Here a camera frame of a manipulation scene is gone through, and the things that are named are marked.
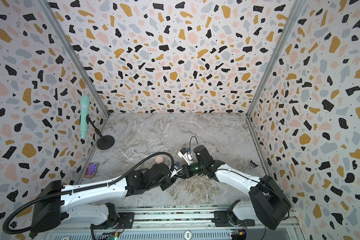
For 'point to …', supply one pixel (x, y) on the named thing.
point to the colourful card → (91, 169)
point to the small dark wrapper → (252, 165)
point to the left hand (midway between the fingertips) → (176, 172)
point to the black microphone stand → (106, 142)
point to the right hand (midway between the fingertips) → (175, 172)
